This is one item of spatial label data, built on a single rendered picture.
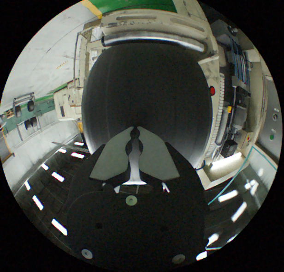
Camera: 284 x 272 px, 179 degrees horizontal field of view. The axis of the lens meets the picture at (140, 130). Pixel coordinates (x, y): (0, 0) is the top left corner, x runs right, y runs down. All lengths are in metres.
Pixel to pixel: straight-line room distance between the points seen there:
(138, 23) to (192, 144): 0.35
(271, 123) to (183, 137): 0.56
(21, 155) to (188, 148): 11.36
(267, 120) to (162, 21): 0.63
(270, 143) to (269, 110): 0.16
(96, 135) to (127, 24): 0.32
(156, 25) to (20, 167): 11.70
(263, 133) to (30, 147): 11.90
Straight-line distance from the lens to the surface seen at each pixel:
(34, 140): 11.41
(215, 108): 0.49
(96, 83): 0.16
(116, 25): 0.34
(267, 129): 0.64
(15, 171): 11.64
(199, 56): 0.42
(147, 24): 0.34
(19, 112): 5.23
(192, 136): 0.16
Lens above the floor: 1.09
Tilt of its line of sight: 24 degrees up
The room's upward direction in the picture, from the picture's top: 178 degrees clockwise
